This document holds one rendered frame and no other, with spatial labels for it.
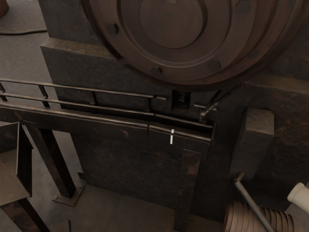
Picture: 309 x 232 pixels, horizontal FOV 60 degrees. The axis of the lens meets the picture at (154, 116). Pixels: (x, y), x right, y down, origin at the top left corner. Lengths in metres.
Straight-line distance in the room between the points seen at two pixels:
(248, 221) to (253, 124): 0.31
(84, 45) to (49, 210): 0.94
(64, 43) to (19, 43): 1.98
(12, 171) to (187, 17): 0.72
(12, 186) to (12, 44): 2.14
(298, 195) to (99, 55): 0.69
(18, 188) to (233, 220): 0.66
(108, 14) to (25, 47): 2.32
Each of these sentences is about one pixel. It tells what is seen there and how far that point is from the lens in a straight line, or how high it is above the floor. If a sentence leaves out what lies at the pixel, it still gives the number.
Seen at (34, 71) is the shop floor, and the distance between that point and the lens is 2.47.
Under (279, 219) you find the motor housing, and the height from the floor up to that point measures 0.53.
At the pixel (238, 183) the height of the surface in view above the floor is 0.61.
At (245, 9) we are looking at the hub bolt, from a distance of 0.48.
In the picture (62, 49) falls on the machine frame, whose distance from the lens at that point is 0.93.
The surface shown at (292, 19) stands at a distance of 0.59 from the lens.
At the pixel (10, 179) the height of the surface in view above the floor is 0.60.
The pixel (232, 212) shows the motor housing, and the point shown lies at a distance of 0.93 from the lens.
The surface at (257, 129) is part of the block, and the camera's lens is 0.76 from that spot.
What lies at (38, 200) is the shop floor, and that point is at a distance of 1.62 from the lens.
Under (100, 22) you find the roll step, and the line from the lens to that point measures 0.65.
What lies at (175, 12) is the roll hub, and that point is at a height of 1.13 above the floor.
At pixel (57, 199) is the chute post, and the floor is 0.01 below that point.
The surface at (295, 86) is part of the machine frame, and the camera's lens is 0.82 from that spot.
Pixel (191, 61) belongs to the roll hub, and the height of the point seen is 1.03.
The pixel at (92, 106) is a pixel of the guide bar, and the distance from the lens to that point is 0.98.
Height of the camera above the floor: 1.33
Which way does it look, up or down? 46 degrees down
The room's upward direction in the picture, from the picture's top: straight up
